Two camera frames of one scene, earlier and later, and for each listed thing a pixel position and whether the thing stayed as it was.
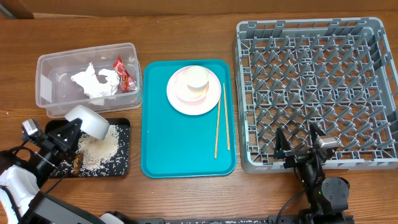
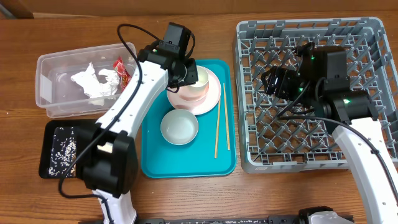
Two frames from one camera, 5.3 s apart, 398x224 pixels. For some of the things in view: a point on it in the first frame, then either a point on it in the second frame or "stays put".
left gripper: [56, 135] → [192, 74]
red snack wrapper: [127, 83] stays put
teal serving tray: [177, 145] stays put
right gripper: [280, 145] → [282, 75]
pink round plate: [212, 99] stays put
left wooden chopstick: [218, 127] stays put
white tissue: [92, 85] stays put
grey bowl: [92, 123] → [179, 127]
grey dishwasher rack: [339, 74] stays put
